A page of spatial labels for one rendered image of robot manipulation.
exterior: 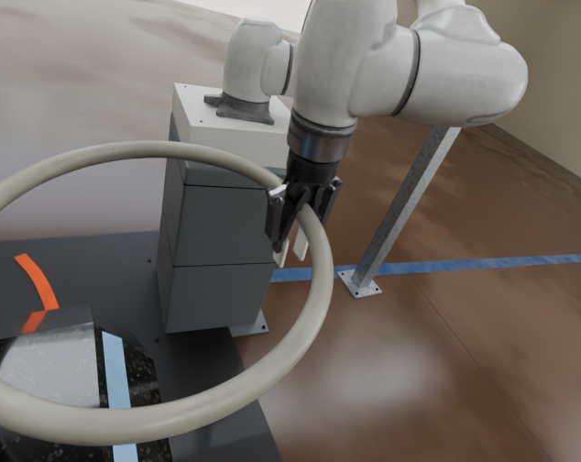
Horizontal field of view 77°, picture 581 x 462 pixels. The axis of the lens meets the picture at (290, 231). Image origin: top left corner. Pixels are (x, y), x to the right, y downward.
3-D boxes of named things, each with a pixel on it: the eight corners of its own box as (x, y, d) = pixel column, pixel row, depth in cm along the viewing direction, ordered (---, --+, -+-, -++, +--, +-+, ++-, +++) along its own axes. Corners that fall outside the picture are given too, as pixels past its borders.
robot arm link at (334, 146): (279, 98, 49) (272, 137, 53) (315, 133, 44) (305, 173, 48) (333, 93, 54) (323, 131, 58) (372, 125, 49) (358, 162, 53)
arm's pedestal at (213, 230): (144, 259, 180) (155, 101, 134) (242, 257, 202) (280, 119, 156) (151, 347, 146) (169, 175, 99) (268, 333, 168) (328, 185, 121)
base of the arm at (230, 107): (203, 95, 125) (205, 79, 122) (268, 107, 131) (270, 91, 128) (202, 114, 111) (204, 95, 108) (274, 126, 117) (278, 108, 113)
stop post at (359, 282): (381, 292, 212) (495, 113, 149) (355, 299, 201) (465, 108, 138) (362, 269, 224) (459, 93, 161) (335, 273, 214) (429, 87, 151)
